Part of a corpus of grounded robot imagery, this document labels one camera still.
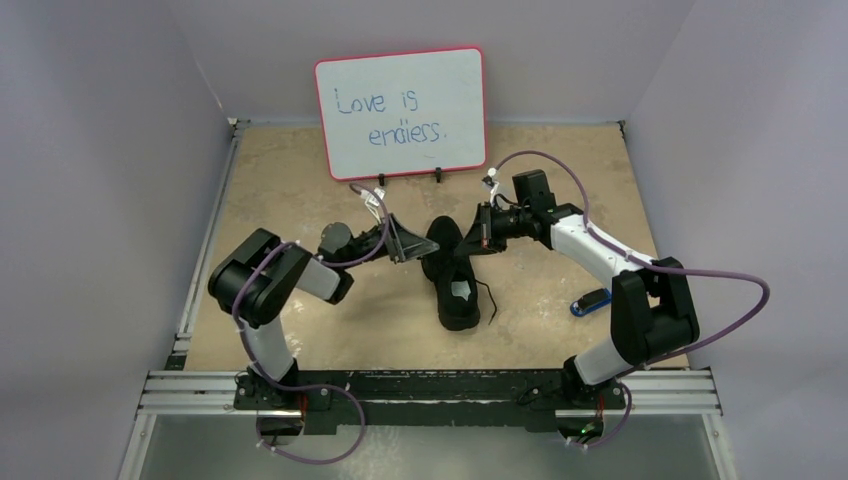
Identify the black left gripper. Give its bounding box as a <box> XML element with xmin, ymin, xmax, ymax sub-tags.
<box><xmin>342</xmin><ymin>214</ymin><xmax>439</xmax><ymax>270</ymax></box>

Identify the black shoelace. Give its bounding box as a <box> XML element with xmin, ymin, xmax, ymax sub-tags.
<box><xmin>475</xmin><ymin>279</ymin><xmax>499</xmax><ymax>326</ymax></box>

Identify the black shoe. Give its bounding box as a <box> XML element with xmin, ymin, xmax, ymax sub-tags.
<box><xmin>421</xmin><ymin>216</ymin><xmax>480</xmax><ymax>331</ymax></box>

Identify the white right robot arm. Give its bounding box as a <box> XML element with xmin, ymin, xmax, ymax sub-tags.
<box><xmin>454</xmin><ymin>169</ymin><xmax>700</xmax><ymax>407</ymax></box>

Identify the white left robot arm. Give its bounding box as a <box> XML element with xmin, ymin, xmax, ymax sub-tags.
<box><xmin>207</xmin><ymin>214</ymin><xmax>440</xmax><ymax>409</ymax></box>

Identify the blue black marker eraser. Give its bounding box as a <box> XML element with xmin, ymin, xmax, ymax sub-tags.
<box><xmin>570</xmin><ymin>288</ymin><xmax>611</xmax><ymax>318</ymax></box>

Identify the red framed whiteboard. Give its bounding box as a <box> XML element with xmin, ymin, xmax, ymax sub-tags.
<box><xmin>313</xmin><ymin>46</ymin><xmax>487</xmax><ymax>181</ymax></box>

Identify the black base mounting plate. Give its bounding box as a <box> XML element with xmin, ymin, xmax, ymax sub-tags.
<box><xmin>233</xmin><ymin>369</ymin><xmax>627</xmax><ymax>437</ymax></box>

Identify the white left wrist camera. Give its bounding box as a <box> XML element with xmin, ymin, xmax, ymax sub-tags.
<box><xmin>360</xmin><ymin>186</ymin><xmax>385</xmax><ymax>219</ymax></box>

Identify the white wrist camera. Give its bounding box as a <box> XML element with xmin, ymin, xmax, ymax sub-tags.
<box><xmin>360</xmin><ymin>186</ymin><xmax>385</xmax><ymax>219</ymax></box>
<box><xmin>482</xmin><ymin>167</ymin><xmax>502</xmax><ymax>209</ymax></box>

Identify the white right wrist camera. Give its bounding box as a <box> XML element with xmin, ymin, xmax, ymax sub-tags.
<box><xmin>482</xmin><ymin>167</ymin><xmax>502</xmax><ymax>209</ymax></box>

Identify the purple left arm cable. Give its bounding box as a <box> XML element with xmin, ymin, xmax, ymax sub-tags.
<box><xmin>230</xmin><ymin>183</ymin><xmax>392</xmax><ymax>466</ymax></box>

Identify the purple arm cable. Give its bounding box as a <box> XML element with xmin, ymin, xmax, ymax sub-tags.
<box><xmin>486</xmin><ymin>150</ymin><xmax>772</xmax><ymax>452</ymax></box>
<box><xmin>230</xmin><ymin>183</ymin><xmax>392</xmax><ymax>466</ymax></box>

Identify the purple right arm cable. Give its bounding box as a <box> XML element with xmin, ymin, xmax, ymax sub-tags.
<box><xmin>486</xmin><ymin>150</ymin><xmax>772</xmax><ymax>452</ymax></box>

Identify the aluminium extrusion rail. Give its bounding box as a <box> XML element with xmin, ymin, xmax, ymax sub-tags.
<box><xmin>137</xmin><ymin>369</ymin><xmax>723</xmax><ymax>415</ymax></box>

